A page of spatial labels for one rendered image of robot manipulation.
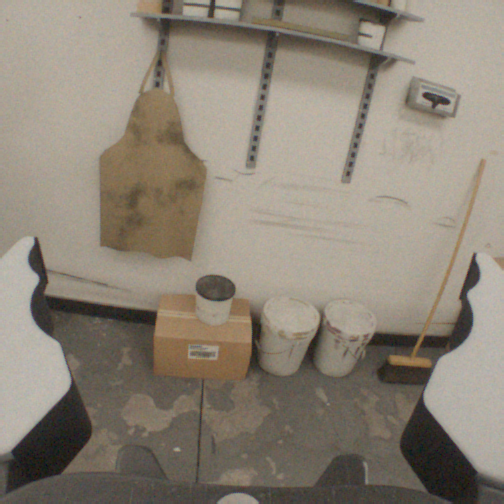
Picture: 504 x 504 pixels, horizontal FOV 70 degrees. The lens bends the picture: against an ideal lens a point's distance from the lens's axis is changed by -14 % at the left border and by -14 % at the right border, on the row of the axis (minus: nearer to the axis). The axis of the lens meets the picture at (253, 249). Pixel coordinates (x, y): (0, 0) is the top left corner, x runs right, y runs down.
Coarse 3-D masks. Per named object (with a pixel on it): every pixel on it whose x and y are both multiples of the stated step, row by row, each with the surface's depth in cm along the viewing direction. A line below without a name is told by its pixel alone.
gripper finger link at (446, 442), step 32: (480, 256) 11; (480, 288) 9; (480, 320) 8; (448, 352) 7; (480, 352) 7; (448, 384) 7; (480, 384) 7; (416, 416) 7; (448, 416) 6; (480, 416) 6; (416, 448) 6; (448, 448) 6; (480, 448) 5; (448, 480) 6; (480, 480) 5
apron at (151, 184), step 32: (160, 96) 173; (128, 128) 180; (160, 128) 180; (128, 160) 187; (160, 160) 187; (192, 160) 190; (128, 192) 195; (160, 192) 195; (192, 192) 198; (128, 224) 203; (160, 224) 203; (192, 224) 205; (160, 256) 213
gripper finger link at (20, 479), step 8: (0, 464) 5; (8, 464) 5; (16, 464) 5; (0, 472) 5; (8, 472) 5; (16, 472) 5; (0, 480) 5; (8, 480) 5; (16, 480) 5; (24, 480) 5; (0, 488) 4; (8, 488) 5; (16, 488) 5; (0, 496) 4
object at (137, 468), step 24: (120, 456) 5; (144, 456) 5; (336, 456) 5; (360, 456) 5; (48, 480) 4; (72, 480) 4; (96, 480) 5; (120, 480) 5; (144, 480) 5; (168, 480) 5; (336, 480) 5; (360, 480) 5
